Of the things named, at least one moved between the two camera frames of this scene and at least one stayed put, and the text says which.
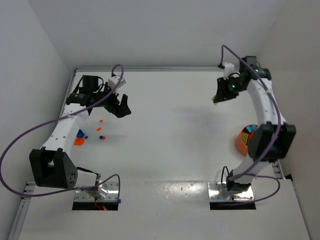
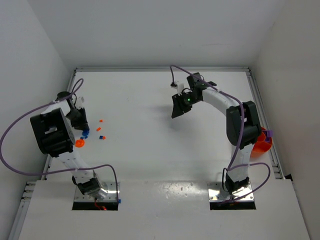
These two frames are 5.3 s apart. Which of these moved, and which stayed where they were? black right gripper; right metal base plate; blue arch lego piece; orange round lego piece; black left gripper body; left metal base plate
Moved: black right gripper; blue arch lego piece; black left gripper body
Stayed: left metal base plate; right metal base plate; orange round lego piece
